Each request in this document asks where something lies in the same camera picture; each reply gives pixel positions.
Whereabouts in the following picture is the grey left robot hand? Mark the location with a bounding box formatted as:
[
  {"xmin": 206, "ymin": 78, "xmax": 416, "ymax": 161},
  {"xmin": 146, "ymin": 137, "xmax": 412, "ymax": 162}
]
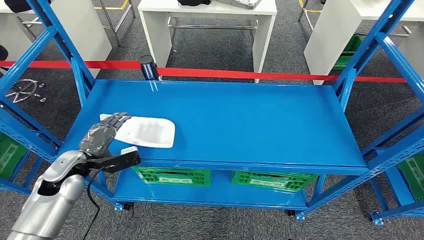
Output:
[{"xmin": 78, "ymin": 112, "xmax": 132, "ymax": 158}]

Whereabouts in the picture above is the white plastic car part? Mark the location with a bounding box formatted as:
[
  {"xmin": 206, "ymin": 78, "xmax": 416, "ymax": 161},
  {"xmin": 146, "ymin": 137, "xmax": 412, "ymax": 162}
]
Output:
[{"xmin": 99, "ymin": 113, "xmax": 176, "ymax": 149}]

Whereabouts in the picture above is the blue metal shelf rack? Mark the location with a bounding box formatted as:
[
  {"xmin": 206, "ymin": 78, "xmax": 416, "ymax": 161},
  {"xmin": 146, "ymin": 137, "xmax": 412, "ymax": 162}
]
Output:
[
  {"xmin": 0, "ymin": 150, "xmax": 46, "ymax": 197},
  {"xmin": 0, "ymin": 0, "xmax": 424, "ymax": 222},
  {"xmin": 369, "ymin": 147, "xmax": 424, "ymax": 227}
]

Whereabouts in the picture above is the red barrier belt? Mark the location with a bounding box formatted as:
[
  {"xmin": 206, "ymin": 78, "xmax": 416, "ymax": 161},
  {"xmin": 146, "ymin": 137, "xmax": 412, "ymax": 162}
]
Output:
[
  {"xmin": 0, "ymin": 60, "xmax": 143, "ymax": 71},
  {"xmin": 156, "ymin": 67, "xmax": 407, "ymax": 84}
]

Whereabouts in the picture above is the office chair with chrome base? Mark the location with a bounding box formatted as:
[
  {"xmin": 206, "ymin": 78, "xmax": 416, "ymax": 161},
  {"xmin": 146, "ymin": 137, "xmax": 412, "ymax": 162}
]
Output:
[{"xmin": 0, "ymin": 44, "xmax": 47, "ymax": 104}]

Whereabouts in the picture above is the white panel desk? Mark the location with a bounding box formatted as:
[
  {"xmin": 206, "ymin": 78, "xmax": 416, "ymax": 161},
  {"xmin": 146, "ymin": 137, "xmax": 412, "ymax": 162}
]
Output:
[
  {"xmin": 137, "ymin": 0, "xmax": 278, "ymax": 84},
  {"xmin": 0, "ymin": 0, "xmax": 113, "ymax": 79},
  {"xmin": 303, "ymin": 0, "xmax": 424, "ymax": 86}
]

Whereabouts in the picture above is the black bag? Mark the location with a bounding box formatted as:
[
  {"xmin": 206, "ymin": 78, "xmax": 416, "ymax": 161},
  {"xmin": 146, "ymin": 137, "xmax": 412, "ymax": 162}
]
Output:
[{"xmin": 3, "ymin": 0, "xmax": 52, "ymax": 14}]

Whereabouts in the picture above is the black item on desk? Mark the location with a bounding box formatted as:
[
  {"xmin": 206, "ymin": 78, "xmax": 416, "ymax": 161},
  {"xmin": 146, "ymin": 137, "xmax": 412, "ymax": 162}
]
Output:
[{"xmin": 177, "ymin": 0, "xmax": 212, "ymax": 7}]

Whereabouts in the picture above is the grey metal tray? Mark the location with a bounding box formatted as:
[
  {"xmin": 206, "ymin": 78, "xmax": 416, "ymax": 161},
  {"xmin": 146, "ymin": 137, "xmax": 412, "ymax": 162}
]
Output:
[{"xmin": 216, "ymin": 0, "xmax": 263, "ymax": 10}]

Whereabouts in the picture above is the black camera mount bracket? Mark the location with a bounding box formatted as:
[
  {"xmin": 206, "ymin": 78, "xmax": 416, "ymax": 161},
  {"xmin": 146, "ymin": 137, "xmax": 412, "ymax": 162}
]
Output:
[{"xmin": 86, "ymin": 151, "xmax": 142, "ymax": 175}]

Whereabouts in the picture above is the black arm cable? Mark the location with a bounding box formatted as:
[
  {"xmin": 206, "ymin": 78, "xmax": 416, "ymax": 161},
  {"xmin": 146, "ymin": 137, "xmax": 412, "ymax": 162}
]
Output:
[{"xmin": 82, "ymin": 166, "xmax": 106, "ymax": 240}]

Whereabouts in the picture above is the black barrier stanchion post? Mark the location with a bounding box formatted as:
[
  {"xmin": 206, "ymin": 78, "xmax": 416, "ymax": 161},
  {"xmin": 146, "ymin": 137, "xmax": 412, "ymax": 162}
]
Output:
[{"xmin": 139, "ymin": 54, "xmax": 161, "ymax": 81}]

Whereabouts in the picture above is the steel table frame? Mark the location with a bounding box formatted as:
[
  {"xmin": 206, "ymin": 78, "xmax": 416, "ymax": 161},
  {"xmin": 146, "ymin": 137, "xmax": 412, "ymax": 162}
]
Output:
[{"xmin": 94, "ymin": 0, "xmax": 137, "ymax": 47}]

